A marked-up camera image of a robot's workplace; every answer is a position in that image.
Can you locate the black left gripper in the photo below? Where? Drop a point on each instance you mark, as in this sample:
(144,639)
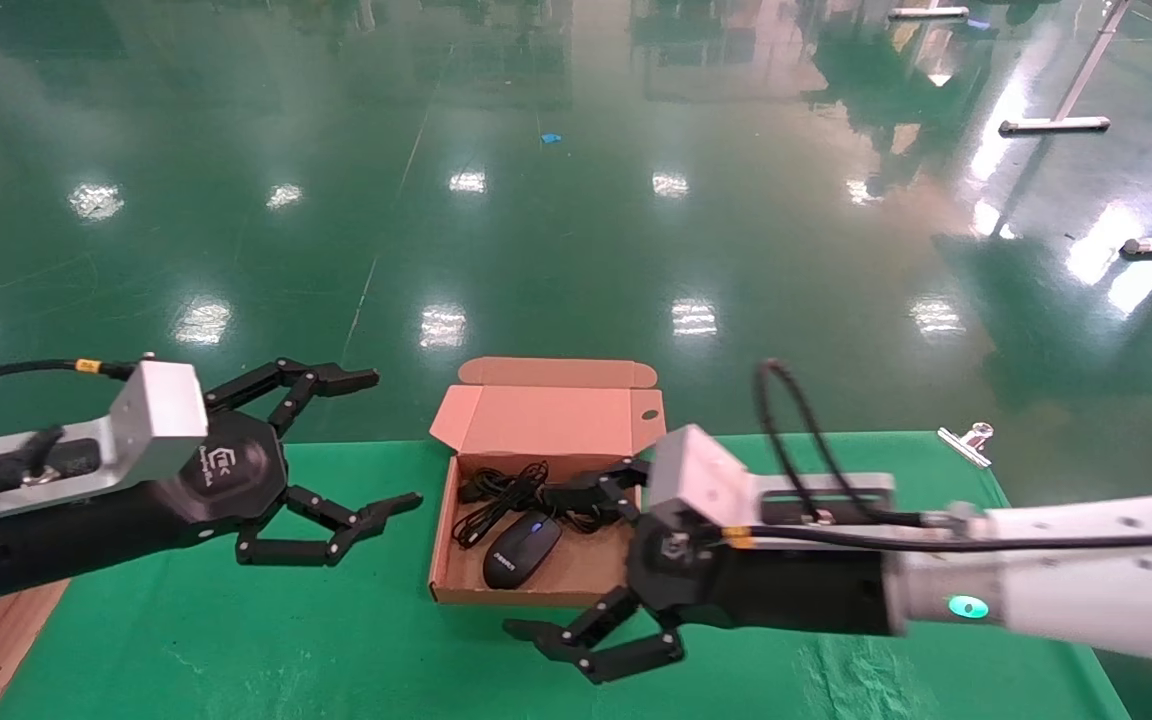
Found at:
(226,475)

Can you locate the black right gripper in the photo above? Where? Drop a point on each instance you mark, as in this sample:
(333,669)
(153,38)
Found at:
(786,590)

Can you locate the black computer mouse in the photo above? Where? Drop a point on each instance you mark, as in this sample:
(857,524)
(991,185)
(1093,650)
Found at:
(521,550)

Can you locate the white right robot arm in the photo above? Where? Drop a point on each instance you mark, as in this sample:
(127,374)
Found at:
(1086,590)

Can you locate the flat open cardboard box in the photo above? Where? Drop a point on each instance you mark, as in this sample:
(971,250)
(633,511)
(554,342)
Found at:
(546,420)

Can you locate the green table cloth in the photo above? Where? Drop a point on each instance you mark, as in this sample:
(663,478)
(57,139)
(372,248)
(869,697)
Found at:
(336,640)

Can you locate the metal binder clip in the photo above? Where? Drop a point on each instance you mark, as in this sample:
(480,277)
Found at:
(966,444)

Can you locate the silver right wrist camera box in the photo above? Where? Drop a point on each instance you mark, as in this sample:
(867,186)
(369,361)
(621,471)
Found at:
(706,475)

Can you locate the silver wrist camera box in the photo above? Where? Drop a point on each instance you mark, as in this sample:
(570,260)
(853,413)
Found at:
(706,475)
(151,415)

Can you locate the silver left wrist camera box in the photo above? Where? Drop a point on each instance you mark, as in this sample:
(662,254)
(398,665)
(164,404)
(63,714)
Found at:
(151,415)

